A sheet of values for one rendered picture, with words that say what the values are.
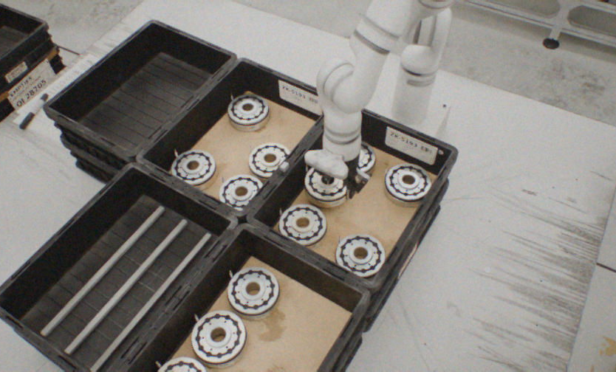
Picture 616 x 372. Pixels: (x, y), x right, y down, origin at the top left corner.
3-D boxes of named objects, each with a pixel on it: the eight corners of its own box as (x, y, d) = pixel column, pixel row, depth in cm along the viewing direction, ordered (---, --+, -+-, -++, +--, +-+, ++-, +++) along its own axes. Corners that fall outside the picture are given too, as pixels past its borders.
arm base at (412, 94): (401, 94, 151) (411, 46, 138) (431, 108, 148) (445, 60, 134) (384, 115, 147) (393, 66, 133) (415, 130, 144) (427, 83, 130)
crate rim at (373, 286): (342, 105, 133) (342, 98, 131) (459, 156, 123) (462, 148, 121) (243, 226, 113) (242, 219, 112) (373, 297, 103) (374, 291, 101)
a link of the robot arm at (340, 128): (312, 120, 108) (337, 149, 104) (309, 60, 96) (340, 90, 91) (340, 105, 110) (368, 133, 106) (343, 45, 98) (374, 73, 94)
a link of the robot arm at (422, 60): (454, -3, 123) (439, 57, 137) (411, -8, 124) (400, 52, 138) (454, 23, 118) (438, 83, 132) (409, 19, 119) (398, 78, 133)
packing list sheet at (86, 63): (85, 52, 179) (84, 51, 178) (141, 75, 172) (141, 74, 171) (7, 119, 162) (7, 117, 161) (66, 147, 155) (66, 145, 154)
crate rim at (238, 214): (241, 62, 143) (240, 54, 142) (342, 105, 133) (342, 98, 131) (134, 165, 124) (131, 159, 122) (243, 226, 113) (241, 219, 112)
